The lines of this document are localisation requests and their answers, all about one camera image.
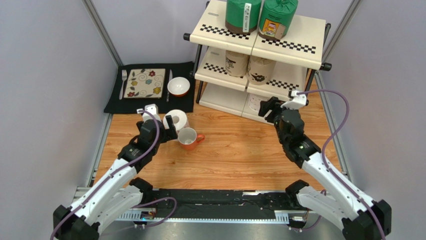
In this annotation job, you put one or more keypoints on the silver knife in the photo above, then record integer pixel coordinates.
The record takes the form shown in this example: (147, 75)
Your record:
(168, 83)

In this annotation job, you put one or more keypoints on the cream checkered three-tier shelf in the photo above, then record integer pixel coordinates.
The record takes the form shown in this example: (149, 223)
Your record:
(299, 55)

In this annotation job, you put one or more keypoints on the white paper roll front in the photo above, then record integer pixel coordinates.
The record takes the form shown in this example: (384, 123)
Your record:
(254, 102)

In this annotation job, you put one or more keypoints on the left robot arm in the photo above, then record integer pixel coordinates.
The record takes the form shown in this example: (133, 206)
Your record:
(118, 190)

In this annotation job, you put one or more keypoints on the black placemat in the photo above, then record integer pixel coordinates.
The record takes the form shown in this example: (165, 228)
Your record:
(130, 106)

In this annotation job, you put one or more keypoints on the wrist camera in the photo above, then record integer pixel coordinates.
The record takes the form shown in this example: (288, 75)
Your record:
(149, 112)
(297, 100)

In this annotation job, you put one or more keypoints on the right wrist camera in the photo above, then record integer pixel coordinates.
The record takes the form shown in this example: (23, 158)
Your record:
(297, 100)

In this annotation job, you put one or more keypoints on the floral square plate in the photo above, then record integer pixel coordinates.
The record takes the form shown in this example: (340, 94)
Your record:
(145, 83)

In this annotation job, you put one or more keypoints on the brown roll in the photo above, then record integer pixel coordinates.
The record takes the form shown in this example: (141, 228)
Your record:
(236, 63)
(260, 70)

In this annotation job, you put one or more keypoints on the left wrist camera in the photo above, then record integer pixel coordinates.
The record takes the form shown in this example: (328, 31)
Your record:
(149, 112)

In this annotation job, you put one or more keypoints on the green roll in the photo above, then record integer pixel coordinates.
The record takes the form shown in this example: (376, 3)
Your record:
(242, 16)
(275, 18)

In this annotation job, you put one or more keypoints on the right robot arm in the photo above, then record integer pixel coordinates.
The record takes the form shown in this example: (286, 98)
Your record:
(355, 213)

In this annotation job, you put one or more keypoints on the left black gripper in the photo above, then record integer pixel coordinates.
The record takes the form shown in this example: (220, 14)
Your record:
(169, 133)

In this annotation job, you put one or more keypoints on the white paper roll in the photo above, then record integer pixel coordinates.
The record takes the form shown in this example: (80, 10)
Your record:
(254, 102)
(179, 119)

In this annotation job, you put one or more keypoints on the white orange bowl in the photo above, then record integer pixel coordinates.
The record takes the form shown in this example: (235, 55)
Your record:
(179, 86)

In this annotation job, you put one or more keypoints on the white paper roll back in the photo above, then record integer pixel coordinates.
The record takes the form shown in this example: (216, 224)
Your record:
(179, 119)

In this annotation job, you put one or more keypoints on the brown roll back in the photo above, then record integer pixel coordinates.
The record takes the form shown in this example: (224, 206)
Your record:
(236, 63)

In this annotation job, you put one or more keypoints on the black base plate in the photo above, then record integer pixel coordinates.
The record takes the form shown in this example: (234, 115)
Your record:
(226, 204)

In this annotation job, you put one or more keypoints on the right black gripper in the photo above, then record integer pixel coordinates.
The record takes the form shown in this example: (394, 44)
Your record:
(274, 111)

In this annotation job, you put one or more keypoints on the silver fork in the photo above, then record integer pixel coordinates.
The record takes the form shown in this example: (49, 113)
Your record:
(124, 77)

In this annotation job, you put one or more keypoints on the brown roll front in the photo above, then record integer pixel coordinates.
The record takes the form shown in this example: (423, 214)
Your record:
(260, 70)

